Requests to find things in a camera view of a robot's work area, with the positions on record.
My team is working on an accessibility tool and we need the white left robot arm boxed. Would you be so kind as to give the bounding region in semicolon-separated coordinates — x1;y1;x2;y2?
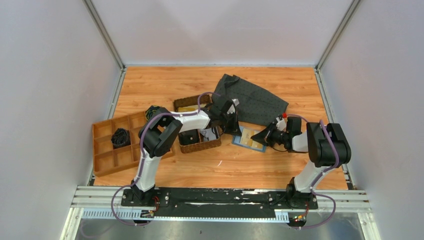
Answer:
130;96;242;207

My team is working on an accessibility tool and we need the teal leather card holder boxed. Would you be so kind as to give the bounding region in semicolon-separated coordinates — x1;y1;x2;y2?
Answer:
231;126;266;153

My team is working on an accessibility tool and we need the wooden compartment tray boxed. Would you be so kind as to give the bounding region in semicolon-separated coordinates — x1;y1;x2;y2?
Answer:
91;106;176;178

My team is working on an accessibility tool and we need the dark grey dotted cloth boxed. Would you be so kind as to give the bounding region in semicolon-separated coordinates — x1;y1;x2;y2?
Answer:
214;74;289;126

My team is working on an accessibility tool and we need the black rolled tie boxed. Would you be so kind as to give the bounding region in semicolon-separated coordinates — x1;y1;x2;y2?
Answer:
110;128;131;149

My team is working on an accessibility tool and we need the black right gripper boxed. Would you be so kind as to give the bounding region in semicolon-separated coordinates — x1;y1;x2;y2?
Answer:
251;122;290;148

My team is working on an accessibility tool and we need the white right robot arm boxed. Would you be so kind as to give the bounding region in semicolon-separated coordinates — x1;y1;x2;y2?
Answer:
251;114;352;209

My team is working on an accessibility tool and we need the woven wicker basket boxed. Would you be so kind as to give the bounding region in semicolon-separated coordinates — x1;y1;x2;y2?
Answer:
173;95;222;154

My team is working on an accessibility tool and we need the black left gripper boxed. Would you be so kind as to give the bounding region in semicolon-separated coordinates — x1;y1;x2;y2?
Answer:
218;111;242;137

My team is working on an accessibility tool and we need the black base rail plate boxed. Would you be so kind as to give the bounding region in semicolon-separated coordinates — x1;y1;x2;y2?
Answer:
120;187;318;218

